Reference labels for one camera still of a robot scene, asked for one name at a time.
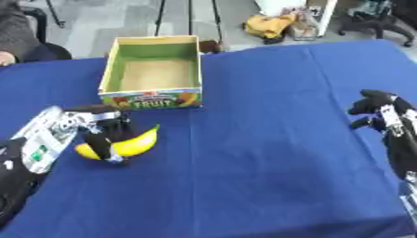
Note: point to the small brown object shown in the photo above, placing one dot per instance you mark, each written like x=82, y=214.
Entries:
x=209, y=46

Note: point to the black office chair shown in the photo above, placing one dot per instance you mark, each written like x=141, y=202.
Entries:
x=380, y=18

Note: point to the cardboard box with green inside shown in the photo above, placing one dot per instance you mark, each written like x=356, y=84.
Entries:
x=153, y=72

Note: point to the person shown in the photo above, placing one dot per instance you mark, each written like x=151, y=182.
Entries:
x=13, y=34

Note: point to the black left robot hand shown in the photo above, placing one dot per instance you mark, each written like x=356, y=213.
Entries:
x=111, y=126

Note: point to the black tripod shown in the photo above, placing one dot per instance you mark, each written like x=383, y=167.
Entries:
x=187, y=18

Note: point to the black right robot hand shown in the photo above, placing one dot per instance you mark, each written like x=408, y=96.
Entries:
x=399, y=145

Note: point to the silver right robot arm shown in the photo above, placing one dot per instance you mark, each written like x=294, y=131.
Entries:
x=410, y=198

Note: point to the yellow bag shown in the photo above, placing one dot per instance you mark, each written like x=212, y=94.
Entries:
x=267, y=25

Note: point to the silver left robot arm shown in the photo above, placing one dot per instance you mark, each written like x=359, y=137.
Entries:
x=38, y=145

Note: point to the yellow toy banana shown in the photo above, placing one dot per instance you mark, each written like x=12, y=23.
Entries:
x=133, y=145

